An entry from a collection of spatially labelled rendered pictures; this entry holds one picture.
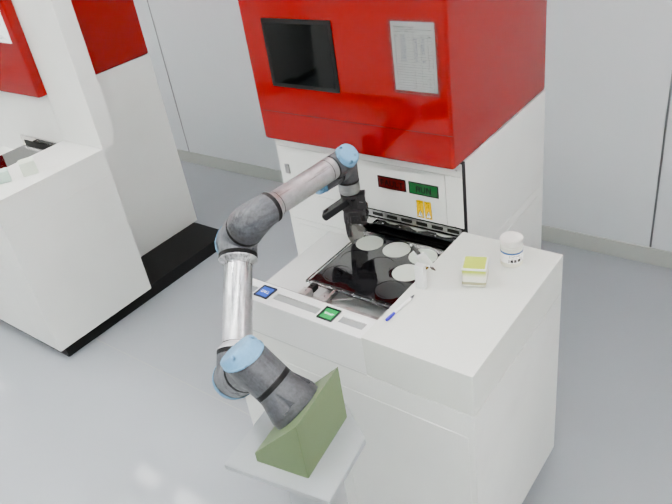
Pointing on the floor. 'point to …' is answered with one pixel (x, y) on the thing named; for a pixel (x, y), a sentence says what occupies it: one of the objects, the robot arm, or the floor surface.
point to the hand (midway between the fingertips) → (351, 240)
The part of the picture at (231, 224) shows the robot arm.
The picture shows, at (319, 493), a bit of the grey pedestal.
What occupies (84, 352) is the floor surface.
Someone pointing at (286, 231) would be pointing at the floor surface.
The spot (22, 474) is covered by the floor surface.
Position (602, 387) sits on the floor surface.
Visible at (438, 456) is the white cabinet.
